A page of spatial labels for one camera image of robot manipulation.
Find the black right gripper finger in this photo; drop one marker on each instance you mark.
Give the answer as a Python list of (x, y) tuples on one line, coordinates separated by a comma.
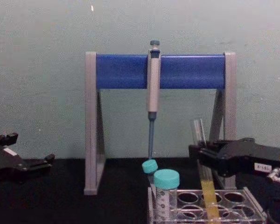
[(215, 145), (210, 157)]

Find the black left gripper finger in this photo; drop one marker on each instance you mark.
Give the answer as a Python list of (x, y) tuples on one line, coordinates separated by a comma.
[(7, 140), (40, 166)]

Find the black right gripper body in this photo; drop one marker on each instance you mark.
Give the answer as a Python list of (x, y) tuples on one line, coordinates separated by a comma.
[(249, 156)]

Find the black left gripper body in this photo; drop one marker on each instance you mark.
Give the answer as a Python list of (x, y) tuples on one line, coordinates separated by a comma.
[(7, 165)]

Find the glass tube with yellow liquid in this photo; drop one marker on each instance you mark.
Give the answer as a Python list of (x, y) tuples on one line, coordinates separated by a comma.
[(211, 193)]

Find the black table cloth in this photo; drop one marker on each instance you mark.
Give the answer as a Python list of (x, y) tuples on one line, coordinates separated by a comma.
[(60, 205)]

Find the large tube with teal cap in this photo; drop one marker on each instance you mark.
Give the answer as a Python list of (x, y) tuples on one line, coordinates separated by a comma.
[(166, 180)]

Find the clear plastic tube rack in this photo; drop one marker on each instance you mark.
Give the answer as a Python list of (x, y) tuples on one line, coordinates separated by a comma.
[(226, 208)]

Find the small tube with teal cap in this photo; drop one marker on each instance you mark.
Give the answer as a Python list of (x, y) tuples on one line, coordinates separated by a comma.
[(149, 166)]

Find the grey pipette with blue tip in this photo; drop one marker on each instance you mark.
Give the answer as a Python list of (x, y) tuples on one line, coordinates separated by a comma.
[(153, 88)]

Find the grey stand with blue bar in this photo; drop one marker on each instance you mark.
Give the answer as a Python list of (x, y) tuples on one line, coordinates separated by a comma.
[(128, 71)]

